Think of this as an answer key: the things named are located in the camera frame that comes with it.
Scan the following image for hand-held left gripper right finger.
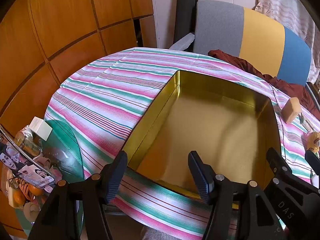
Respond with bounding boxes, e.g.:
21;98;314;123
188;151;288;240

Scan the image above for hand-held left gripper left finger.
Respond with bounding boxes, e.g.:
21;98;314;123
27;150;128;240

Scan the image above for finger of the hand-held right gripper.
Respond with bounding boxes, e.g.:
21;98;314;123
266;147;300;193
304;149;320;188

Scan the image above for clear cracker packet green ends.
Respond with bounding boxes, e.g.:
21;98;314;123
299;112;314;132

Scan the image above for gold tin box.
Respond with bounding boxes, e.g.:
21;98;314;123
122;70;283;200

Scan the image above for yellow sponge block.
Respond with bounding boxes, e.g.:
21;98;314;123
282;97;302;124

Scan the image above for striped tablecloth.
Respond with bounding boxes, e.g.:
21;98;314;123
44;47;320;238

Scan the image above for small white box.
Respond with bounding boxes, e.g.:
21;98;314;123
29;116;53;141

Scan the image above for netted oranges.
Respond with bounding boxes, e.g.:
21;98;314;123
9;177;44;205

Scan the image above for glass jar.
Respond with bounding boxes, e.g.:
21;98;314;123
14;131;42;157

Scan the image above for photo printed packet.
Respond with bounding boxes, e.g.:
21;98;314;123
0;141;55;188

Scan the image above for dark red cloth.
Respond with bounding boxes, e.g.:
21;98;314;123
208;49;320;120

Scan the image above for grey yellow blue chair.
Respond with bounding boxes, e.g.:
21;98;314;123
169;0;312;87

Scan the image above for pale patterned curtain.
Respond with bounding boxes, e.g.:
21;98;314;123
255;0;320;83

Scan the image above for black rolled mat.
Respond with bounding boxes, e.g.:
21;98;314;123
174;0;197;47

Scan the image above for wooden panelled cabinet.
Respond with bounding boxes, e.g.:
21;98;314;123
0;0;160;238

